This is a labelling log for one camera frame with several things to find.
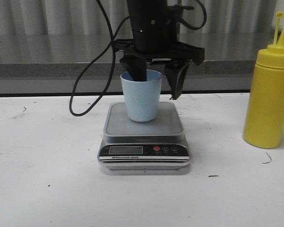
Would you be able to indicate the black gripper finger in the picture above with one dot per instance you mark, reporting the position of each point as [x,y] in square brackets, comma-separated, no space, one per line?
[176,74]
[136,67]

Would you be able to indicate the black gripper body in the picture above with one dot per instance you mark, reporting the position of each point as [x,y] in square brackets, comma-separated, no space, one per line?
[177,50]

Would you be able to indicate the light blue plastic cup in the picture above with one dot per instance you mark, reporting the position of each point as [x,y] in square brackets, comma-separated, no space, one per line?
[142,98]

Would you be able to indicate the yellow squeeze bottle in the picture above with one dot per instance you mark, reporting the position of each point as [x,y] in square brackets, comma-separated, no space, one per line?
[264,123]

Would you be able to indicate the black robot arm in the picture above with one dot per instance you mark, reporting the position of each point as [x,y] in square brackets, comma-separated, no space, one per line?
[155,42]

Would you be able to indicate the silver digital kitchen scale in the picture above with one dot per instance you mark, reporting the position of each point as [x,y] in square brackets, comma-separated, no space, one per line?
[156,146]

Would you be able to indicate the grey stone counter ledge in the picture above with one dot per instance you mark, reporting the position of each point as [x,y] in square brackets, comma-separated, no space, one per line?
[36,65]

